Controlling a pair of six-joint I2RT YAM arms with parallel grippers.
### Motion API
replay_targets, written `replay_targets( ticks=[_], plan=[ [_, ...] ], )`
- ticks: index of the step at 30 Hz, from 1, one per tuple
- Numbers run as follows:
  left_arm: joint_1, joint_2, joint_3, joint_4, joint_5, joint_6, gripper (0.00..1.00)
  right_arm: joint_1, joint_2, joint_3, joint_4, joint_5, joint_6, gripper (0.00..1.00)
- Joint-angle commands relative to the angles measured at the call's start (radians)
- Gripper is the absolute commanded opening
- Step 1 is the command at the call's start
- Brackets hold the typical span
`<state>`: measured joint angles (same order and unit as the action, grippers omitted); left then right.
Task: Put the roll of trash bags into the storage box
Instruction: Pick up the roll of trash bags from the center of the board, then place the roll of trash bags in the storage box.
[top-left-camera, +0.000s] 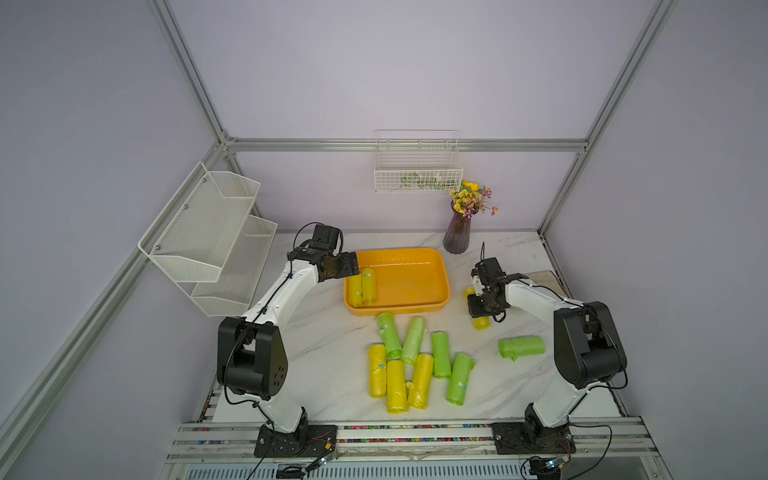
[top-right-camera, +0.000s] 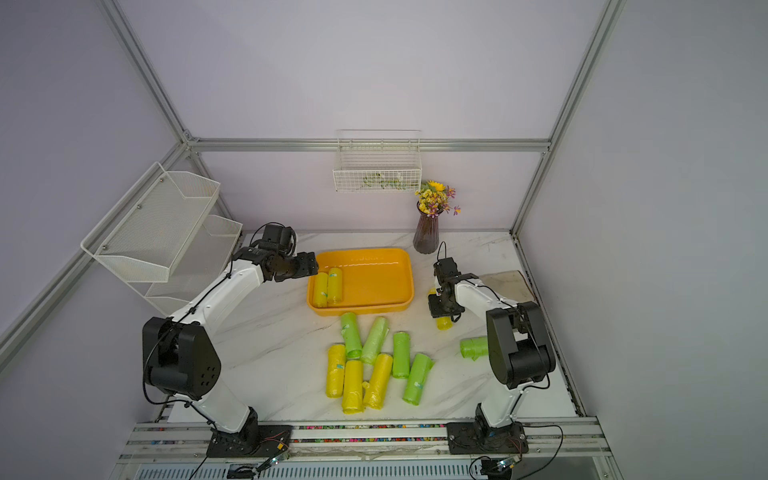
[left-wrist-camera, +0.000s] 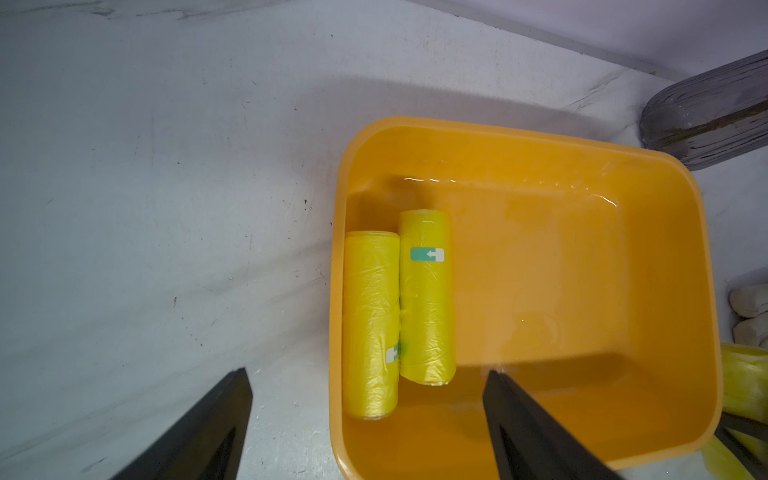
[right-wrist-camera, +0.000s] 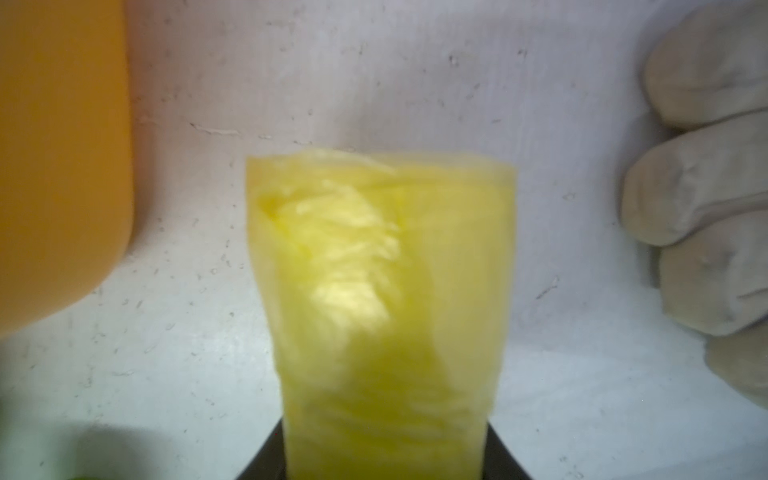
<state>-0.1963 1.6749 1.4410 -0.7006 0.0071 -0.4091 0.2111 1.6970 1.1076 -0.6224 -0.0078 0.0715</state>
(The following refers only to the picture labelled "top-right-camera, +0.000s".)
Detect white mesh lower shelf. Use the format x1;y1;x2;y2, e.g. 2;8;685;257
144;215;242;316

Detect white mesh upper shelf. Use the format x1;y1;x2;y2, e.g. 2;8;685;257
80;163;220;283

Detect aluminium rail frame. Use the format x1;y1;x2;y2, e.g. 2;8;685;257
110;417;622;479

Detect yellow trash bag roll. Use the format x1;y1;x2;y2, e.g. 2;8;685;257
363;353;393;410
435;316;453;331
312;272;329;308
325;344;347;398
328;267;343;305
342;360;364;415

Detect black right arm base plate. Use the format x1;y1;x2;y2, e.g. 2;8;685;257
446;422;529;455

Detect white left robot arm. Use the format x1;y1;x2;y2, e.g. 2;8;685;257
142;248;319;434

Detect beige work glove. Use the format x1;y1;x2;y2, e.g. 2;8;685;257
480;270;537;303

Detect yellow and purple flowers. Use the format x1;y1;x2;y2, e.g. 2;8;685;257
416;180;461;218

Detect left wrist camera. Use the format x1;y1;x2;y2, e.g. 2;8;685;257
258;222;296;256

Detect green trash bag roll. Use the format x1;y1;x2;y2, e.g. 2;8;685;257
402;353;434;406
392;331;411;379
340;312;363;360
459;336;489;361
360;317;389;365

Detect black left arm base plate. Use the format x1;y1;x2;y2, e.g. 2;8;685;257
206;424;293;459

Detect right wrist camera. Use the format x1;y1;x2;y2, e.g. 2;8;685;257
433;257;461;285

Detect white mesh shelf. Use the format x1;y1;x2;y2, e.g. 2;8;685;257
144;215;242;316
80;163;220;283

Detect purple glass vase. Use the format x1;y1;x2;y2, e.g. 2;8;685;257
413;210;440;254

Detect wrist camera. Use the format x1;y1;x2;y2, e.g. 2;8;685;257
258;222;296;256
433;257;461;285

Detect white wire wall basket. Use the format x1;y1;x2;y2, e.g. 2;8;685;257
333;129;422;193

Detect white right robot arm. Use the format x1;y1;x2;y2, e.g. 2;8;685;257
428;257;556;455

